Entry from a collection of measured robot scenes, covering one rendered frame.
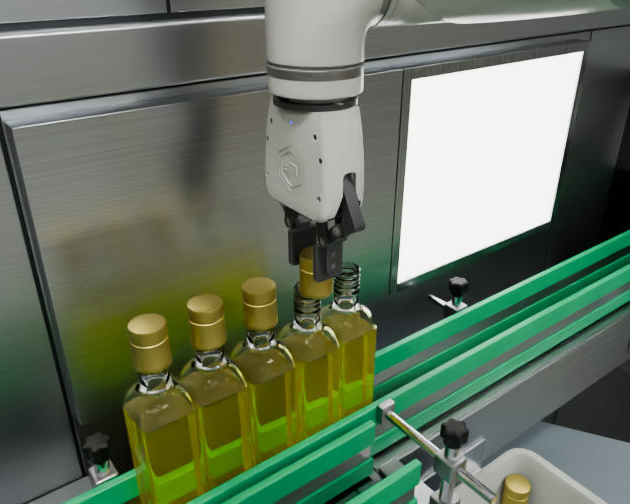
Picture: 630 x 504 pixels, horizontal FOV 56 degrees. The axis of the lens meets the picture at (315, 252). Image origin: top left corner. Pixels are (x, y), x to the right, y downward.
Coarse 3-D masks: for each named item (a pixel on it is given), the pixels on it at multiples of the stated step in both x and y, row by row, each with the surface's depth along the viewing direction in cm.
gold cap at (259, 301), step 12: (252, 288) 58; (264, 288) 58; (252, 300) 58; (264, 300) 58; (252, 312) 59; (264, 312) 59; (276, 312) 60; (252, 324) 59; (264, 324) 59; (276, 324) 60
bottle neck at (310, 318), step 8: (296, 288) 62; (296, 296) 62; (296, 304) 63; (304, 304) 62; (312, 304) 62; (320, 304) 63; (296, 312) 63; (304, 312) 63; (312, 312) 63; (320, 312) 64; (296, 320) 64; (304, 320) 63; (312, 320) 63; (320, 320) 65; (304, 328) 64; (312, 328) 64
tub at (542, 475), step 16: (496, 464) 80; (512, 464) 82; (528, 464) 82; (544, 464) 80; (480, 480) 78; (496, 480) 81; (528, 480) 83; (544, 480) 80; (560, 480) 78; (464, 496) 77; (544, 496) 81; (560, 496) 79; (576, 496) 77; (592, 496) 75
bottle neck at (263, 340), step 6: (270, 330) 60; (252, 336) 60; (258, 336) 60; (264, 336) 60; (270, 336) 61; (252, 342) 61; (258, 342) 60; (264, 342) 61; (270, 342) 61; (252, 348) 61; (258, 348) 61; (264, 348) 61
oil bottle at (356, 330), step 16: (336, 320) 67; (352, 320) 67; (368, 320) 68; (352, 336) 67; (368, 336) 69; (352, 352) 68; (368, 352) 70; (352, 368) 69; (368, 368) 71; (352, 384) 70; (368, 384) 72; (352, 400) 71; (368, 400) 73
